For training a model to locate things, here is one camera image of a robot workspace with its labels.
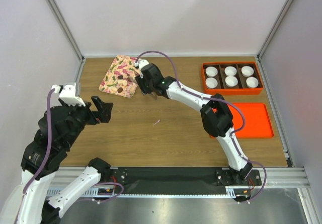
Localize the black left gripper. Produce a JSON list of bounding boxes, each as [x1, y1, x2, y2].
[[60, 94, 113, 147]]

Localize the metal tongs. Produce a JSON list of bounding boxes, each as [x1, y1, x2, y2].
[[126, 70, 140, 87]]

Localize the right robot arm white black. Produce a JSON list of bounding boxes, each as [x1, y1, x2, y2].
[[134, 60, 253, 185]]

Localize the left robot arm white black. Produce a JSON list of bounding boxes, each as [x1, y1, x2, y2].
[[15, 96, 114, 223]]

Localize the orange chocolate box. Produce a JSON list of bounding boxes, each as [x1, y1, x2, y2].
[[201, 61, 264, 97]]

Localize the floral tray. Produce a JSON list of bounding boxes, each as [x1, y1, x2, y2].
[[99, 55, 140, 98]]

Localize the white paper cup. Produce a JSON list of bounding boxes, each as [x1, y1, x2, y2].
[[205, 66, 218, 78], [205, 78, 218, 89], [241, 66, 254, 77], [246, 77, 259, 89], [225, 76, 238, 88], [224, 66, 237, 76]]

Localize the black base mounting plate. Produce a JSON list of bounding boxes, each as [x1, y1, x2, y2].
[[111, 167, 262, 195]]

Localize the brown box insert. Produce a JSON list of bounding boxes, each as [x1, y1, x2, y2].
[[203, 63, 260, 89]]

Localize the orange box lid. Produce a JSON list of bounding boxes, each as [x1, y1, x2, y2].
[[234, 103, 274, 138]]

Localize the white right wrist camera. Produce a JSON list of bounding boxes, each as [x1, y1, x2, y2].
[[134, 59, 149, 71]]

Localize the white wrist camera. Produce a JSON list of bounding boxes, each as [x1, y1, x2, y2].
[[51, 82, 85, 106], [134, 59, 149, 71]]

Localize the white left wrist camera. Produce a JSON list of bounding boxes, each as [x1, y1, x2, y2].
[[51, 82, 85, 106]]

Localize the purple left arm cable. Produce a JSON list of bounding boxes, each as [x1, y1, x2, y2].
[[15, 87, 124, 222]]

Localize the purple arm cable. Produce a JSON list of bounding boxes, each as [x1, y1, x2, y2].
[[15, 87, 124, 222], [136, 50, 267, 204]]

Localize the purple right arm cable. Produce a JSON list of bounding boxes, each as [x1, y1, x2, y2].
[[136, 50, 267, 204]]

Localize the aluminium frame post left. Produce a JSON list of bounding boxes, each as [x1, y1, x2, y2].
[[46, 0, 85, 62]]

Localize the aluminium frame post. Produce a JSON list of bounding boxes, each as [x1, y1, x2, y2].
[[46, 0, 85, 62], [257, 0, 295, 60]]

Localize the aluminium frame post right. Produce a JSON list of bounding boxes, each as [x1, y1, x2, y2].
[[257, 0, 295, 60]]

